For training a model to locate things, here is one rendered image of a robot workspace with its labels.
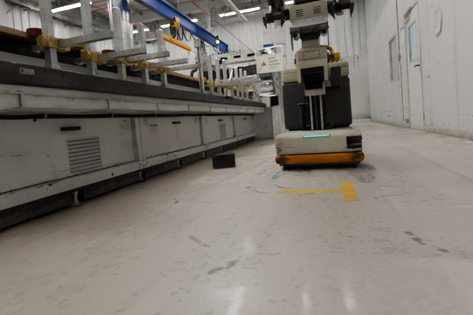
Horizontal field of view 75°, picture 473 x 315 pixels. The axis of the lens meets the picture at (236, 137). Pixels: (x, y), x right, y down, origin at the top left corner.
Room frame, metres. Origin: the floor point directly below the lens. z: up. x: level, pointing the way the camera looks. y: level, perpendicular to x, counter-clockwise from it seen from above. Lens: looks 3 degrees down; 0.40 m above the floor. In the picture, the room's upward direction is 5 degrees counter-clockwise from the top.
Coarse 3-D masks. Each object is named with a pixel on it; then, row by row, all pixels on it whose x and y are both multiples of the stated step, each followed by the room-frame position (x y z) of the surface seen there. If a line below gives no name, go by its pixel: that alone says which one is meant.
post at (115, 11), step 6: (114, 12) 1.88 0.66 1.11; (114, 18) 1.88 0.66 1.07; (120, 18) 1.91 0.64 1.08; (114, 24) 1.88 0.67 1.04; (120, 24) 1.90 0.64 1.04; (114, 30) 1.88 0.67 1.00; (120, 30) 1.90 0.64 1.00; (120, 36) 1.89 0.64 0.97; (120, 42) 1.88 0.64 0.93; (120, 48) 1.88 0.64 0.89; (120, 66) 1.88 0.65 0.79; (120, 72) 1.88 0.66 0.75
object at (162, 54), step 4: (160, 52) 1.84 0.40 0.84; (164, 52) 1.84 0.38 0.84; (168, 52) 1.84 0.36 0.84; (132, 56) 1.90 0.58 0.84; (136, 56) 1.89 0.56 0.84; (140, 56) 1.89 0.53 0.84; (144, 56) 1.88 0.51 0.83; (148, 56) 1.87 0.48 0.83; (152, 56) 1.86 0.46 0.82; (156, 56) 1.85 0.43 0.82; (160, 56) 1.85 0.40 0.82; (164, 56) 1.85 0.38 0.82; (168, 56) 1.85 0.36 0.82; (108, 60) 1.95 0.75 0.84; (112, 60) 1.94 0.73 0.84; (128, 60) 1.91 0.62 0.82; (132, 60) 1.90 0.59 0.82; (136, 60) 1.90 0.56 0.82; (140, 60) 1.90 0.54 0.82; (108, 64) 1.95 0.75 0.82; (112, 64) 1.94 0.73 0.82; (116, 64) 1.95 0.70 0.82
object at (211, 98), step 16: (0, 64) 1.15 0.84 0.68; (16, 64) 1.21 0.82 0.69; (0, 80) 1.15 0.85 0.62; (16, 80) 1.21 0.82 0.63; (32, 80) 1.27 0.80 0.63; (48, 80) 1.34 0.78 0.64; (64, 80) 1.43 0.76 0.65; (80, 80) 1.52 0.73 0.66; (96, 80) 1.63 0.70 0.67; (112, 80) 1.74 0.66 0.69; (160, 96) 2.24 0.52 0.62; (176, 96) 2.46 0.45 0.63; (192, 96) 2.75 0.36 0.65; (208, 96) 3.12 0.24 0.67; (224, 96) 3.60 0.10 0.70
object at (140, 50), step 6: (138, 48) 1.60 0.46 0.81; (144, 48) 1.60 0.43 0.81; (102, 54) 1.67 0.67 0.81; (108, 54) 1.65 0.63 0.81; (114, 54) 1.64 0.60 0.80; (120, 54) 1.63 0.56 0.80; (126, 54) 1.62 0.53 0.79; (132, 54) 1.61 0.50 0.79; (138, 54) 1.62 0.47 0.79; (78, 60) 1.71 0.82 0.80; (102, 60) 1.70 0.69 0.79
